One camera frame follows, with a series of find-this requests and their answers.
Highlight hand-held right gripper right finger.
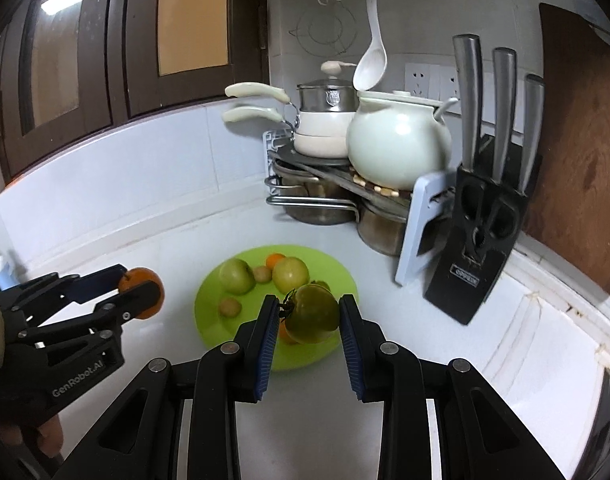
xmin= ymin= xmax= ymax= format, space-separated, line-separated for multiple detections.
xmin=337 ymin=294 xmax=553 ymax=480

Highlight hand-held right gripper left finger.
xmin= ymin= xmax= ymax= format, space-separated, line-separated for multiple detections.
xmin=52 ymin=295 xmax=281 ymax=480

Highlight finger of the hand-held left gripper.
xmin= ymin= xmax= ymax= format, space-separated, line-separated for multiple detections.
xmin=20 ymin=282 xmax=162 ymax=349
xmin=0 ymin=264 xmax=128 ymax=322

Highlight large orange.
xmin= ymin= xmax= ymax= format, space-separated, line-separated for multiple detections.
xmin=119 ymin=267 xmax=165 ymax=320

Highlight green plate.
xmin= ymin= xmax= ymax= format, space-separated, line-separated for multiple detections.
xmin=194 ymin=245 xmax=360 ymax=372

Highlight green apple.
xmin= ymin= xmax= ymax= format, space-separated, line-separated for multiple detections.
xmin=219 ymin=258 xmax=256 ymax=295

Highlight yellow apple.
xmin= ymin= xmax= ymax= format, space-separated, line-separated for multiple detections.
xmin=271 ymin=256 xmax=310 ymax=291

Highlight person's left hand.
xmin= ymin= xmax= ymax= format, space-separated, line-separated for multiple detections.
xmin=0 ymin=411 xmax=66 ymax=462

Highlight white and blue bottle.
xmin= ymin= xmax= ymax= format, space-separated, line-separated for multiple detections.
xmin=0 ymin=245 xmax=16 ymax=291

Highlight steel stock pot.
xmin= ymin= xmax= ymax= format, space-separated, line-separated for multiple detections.
xmin=357 ymin=200 xmax=411 ymax=257

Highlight black knife block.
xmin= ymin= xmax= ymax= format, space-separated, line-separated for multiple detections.
xmin=424 ymin=164 xmax=531 ymax=325

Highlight grey kitchen shelf rack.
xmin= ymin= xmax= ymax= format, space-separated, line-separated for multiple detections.
xmin=262 ymin=130 xmax=458 ymax=286

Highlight wooden bead trivet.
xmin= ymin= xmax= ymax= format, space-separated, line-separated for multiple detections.
xmin=350 ymin=169 xmax=412 ymax=199

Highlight black scissors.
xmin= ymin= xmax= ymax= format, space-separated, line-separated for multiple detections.
xmin=457 ymin=182 xmax=518 ymax=263

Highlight white ceramic pot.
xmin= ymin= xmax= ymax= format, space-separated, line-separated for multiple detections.
xmin=346 ymin=90 xmax=460 ymax=188

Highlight dark brown wooden window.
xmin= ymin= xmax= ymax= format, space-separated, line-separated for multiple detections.
xmin=0 ymin=0 xmax=271 ymax=186

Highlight steel pot with lid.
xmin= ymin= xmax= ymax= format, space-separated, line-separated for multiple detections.
xmin=296 ymin=60 xmax=358 ymax=113

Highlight white plastic spoon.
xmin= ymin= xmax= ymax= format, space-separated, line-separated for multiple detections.
xmin=352 ymin=0 xmax=388 ymax=92

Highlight brown wooden cutting board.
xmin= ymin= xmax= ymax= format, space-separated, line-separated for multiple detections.
xmin=522 ymin=2 xmax=610 ymax=301

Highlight steel pot with long handle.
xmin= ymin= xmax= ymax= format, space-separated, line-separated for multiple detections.
xmin=265 ymin=160 xmax=361 ymax=226

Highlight white saucepan with handle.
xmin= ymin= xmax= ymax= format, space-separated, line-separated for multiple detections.
xmin=222 ymin=106 xmax=353 ymax=158
xmin=225 ymin=82 xmax=357 ymax=137

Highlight steel handled knife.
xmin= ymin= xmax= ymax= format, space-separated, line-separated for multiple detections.
xmin=492 ymin=47 xmax=517 ymax=183
xmin=516 ymin=74 xmax=546 ymax=195
xmin=452 ymin=34 xmax=483 ymax=168

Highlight white wall socket panel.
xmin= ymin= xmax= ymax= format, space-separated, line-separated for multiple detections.
xmin=404 ymin=62 xmax=461 ymax=101

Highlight round wire trivet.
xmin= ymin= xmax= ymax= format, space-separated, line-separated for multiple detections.
xmin=289 ymin=7 xmax=358 ymax=56

